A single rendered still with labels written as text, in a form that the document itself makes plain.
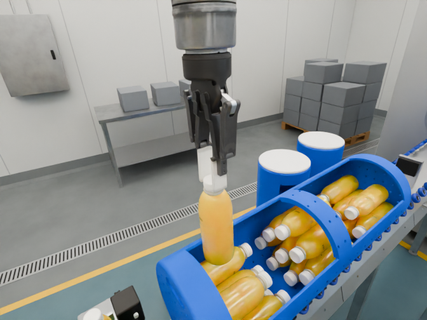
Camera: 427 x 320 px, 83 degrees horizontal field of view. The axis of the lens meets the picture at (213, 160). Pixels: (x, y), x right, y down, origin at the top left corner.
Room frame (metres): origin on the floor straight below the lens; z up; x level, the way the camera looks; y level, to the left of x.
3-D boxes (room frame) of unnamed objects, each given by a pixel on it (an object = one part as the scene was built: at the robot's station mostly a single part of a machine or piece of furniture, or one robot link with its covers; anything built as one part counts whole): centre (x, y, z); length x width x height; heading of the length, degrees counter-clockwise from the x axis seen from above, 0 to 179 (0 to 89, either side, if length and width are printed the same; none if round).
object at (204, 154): (0.42, 0.02, 1.45); 0.03 x 0.01 x 0.07; 124
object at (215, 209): (0.40, 0.00, 1.32); 0.07 x 0.07 x 0.19
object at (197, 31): (0.40, 0.00, 1.68); 0.09 x 0.09 x 0.06
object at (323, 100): (4.03, -1.96, 0.59); 1.20 x 0.80 x 1.19; 26
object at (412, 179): (1.05, -0.97, 1.00); 0.10 x 0.04 x 0.15; 34
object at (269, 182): (1.19, -0.39, 0.59); 0.28 x 0.28 x 0.88
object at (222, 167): (0.37, -0.02, 1.48); 0.03 x 0.01 x 0.05; 34
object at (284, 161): (1.19, -0.39, 1.03); 0.28 x 0.28 x 0.01
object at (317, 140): (1.45, -0.70, 1.03); 0.28 x 0.28 x 0.01
